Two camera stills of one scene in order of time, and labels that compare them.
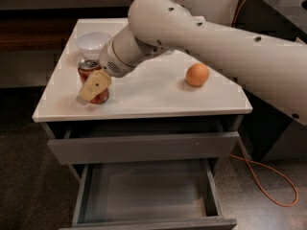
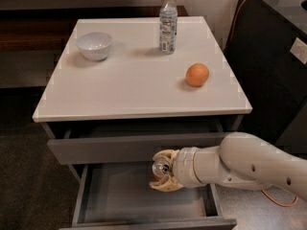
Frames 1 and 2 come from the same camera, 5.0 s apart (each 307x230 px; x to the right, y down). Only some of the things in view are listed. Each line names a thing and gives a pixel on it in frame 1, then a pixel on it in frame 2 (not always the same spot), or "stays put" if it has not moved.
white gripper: [109, 62] to [182, 168]
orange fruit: [197, 75] stays put
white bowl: [92, 44] stays put
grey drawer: [166, 195] stays put
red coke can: [86, 67] to [159, 169]
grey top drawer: [145, 141] stays put
